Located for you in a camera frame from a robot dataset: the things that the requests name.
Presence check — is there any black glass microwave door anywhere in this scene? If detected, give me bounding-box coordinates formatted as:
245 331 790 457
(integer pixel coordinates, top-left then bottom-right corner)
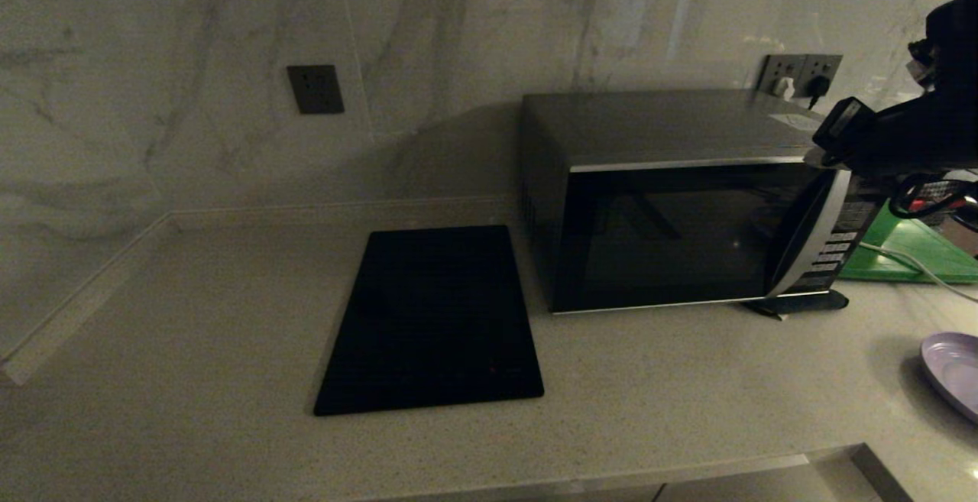
550 155 853 315

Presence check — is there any light purple plate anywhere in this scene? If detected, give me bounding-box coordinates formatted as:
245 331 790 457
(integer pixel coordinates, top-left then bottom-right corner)
920 332 978 425

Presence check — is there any dark pad under microwave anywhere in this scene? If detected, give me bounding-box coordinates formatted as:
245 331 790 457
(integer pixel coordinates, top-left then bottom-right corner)
745 289 850 320

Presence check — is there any silver Panasonic microwave oven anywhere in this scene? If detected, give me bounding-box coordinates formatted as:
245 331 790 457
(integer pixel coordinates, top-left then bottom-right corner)
521 89 895 316

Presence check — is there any green cutting board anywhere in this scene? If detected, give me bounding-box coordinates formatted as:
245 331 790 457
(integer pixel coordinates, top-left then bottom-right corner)
838 204 978 285

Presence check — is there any black glass induction cooktop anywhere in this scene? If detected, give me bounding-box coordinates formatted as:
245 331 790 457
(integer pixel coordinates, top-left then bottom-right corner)
313 225 546 417

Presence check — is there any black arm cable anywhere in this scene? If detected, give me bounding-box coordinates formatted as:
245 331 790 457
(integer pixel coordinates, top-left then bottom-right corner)
889 172 978 220

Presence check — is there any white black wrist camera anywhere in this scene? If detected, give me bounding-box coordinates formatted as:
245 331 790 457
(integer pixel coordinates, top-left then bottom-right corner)
906 40 937 92

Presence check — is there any black wire basket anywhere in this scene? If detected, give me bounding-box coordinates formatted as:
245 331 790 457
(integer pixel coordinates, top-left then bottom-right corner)
909 180 978 229

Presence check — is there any grey double wall socket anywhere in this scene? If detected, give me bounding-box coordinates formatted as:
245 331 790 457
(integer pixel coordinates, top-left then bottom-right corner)
759 53 844 102

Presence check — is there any white power cable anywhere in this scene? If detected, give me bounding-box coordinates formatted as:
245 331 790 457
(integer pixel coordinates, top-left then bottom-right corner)
857 241 978 305

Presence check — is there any dark grey single wall socket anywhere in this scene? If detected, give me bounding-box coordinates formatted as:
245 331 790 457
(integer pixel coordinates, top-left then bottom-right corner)
287 65 345 115

